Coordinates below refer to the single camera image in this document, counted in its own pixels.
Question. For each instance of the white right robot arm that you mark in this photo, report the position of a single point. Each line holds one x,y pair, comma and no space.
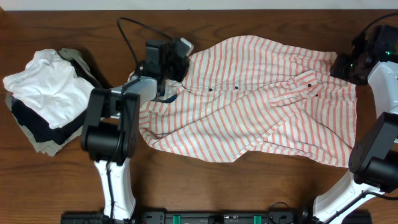
372,163

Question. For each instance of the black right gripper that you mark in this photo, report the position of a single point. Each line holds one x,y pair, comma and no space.
337,69

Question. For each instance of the white folded shirt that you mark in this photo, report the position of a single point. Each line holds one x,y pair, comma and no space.
50,86

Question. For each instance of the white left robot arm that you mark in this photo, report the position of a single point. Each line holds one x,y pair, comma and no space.
111,127

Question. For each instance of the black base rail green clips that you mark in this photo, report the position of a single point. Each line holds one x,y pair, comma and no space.
276,215

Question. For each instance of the black folded garment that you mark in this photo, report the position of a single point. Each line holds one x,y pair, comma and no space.
34,124

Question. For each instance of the orange white striped shirt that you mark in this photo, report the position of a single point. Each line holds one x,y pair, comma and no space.
248,93

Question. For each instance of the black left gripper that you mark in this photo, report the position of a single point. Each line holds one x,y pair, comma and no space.
180,68

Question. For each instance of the beige folded garment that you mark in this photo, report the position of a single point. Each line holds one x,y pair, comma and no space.
40,146

